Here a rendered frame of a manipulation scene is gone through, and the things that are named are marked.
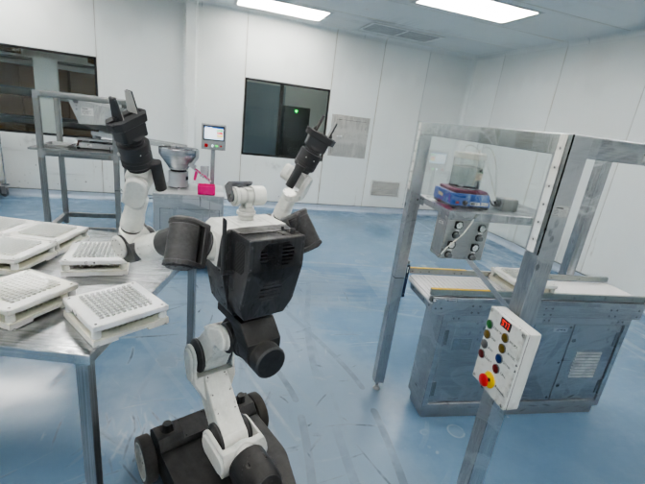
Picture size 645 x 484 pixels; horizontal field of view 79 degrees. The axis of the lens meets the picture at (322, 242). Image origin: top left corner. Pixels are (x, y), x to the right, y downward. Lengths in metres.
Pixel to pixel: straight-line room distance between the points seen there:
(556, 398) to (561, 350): 0.35
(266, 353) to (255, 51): 5.70
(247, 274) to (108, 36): 5.74
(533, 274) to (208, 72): 5.80
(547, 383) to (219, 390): 1.93
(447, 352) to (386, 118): 5.44
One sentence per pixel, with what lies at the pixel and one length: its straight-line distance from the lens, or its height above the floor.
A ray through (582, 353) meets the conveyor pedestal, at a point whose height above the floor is 0.44.
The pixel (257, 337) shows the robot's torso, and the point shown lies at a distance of 1.35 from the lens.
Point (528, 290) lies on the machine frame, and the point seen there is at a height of 1.16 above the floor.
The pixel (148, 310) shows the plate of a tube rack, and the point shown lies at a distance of 1.44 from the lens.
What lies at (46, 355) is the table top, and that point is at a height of 0.81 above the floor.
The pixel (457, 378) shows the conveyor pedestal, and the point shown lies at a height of 0.27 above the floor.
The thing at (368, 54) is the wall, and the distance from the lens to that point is 7.09.
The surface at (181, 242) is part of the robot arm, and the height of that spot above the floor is 1.19.
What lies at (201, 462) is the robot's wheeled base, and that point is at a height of 0.17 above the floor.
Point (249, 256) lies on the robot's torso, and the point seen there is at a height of 1.17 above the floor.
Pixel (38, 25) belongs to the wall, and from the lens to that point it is 6.86.
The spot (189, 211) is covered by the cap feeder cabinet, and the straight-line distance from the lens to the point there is 3.82.
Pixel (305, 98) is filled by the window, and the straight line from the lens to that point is 6.73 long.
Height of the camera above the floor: 1.58
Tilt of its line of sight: 18 degrees down
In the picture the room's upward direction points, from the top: 7 degrees clockwise
